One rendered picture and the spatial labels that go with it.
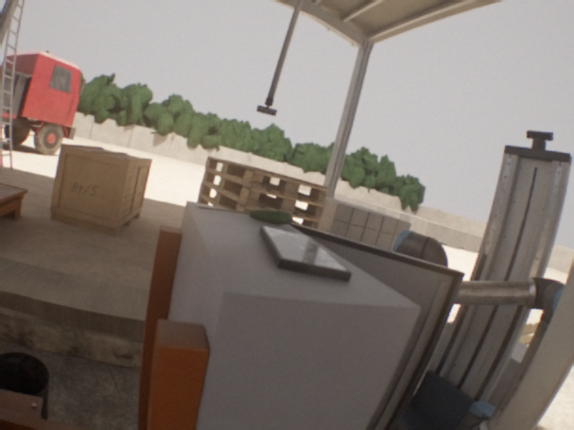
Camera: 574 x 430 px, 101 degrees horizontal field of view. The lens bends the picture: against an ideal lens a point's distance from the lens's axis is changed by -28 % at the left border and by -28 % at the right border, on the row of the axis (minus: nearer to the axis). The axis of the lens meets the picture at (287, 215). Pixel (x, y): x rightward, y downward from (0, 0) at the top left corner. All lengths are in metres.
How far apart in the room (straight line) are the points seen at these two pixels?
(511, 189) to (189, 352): 1.49
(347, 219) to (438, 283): 2.94
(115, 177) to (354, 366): 3.16
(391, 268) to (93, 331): 1.75
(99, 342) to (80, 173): 1.91
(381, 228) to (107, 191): 3.00
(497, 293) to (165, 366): 1.08
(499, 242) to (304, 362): 1.38
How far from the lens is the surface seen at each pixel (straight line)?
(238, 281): 0.25
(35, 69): 9.76
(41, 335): 2.15
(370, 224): 3.73
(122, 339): 2.06
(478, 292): 1.18
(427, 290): 0.72
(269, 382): 0.29
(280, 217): 0.58
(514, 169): 1.60
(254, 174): 2.55
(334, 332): 0.28
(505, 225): 1.61
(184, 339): 0.26
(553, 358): 0.61
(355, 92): 6.84
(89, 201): 3.46
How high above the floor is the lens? 1.34
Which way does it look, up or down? 6 degrees down
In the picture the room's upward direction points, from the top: 15 degrees clockwise
